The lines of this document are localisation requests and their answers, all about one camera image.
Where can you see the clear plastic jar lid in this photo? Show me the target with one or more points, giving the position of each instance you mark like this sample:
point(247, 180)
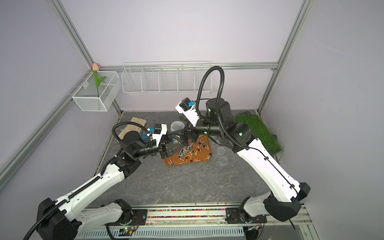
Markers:
point(221, 151)

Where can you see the white mesh wall box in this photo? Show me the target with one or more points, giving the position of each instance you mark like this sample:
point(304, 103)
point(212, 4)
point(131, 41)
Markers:
point(86, 95)

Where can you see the clear jar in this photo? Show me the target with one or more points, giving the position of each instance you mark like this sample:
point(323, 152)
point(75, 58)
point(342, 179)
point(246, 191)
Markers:
point(175, 140)
point(223, 161)

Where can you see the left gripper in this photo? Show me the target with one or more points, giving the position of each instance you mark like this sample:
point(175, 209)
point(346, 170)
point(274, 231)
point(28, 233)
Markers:
point(164, 149)

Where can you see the blue garden hand rake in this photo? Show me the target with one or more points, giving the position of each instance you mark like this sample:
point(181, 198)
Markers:
point(144, 135)

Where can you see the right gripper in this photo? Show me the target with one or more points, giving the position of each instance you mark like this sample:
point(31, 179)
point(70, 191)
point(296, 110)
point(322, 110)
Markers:
point(184, 138)

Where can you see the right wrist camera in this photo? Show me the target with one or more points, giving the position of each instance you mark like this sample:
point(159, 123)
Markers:
point(188, 109)

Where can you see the orange wooden tray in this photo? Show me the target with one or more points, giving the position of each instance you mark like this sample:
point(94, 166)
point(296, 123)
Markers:
point(197, 152)

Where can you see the white wire wall basket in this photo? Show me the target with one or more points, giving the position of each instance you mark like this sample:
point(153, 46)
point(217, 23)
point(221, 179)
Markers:
point(163, 77)

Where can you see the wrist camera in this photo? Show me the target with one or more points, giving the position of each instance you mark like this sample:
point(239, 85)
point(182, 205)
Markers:
point(156, 133)
point(188, 109)

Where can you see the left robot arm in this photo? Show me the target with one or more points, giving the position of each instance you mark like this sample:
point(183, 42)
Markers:
point(65, 217)

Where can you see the green artificial grass mat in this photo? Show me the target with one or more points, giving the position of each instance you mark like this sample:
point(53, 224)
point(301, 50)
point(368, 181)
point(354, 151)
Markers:
point(269, 140)

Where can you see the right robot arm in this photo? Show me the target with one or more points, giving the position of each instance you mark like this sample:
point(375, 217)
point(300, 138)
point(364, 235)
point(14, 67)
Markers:
point(283, 201)

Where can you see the artificial pink tulip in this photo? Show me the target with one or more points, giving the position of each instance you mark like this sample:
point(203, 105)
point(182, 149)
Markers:
point(98, 80)

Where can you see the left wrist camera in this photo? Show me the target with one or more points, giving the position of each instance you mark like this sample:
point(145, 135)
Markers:
point(156, 133)

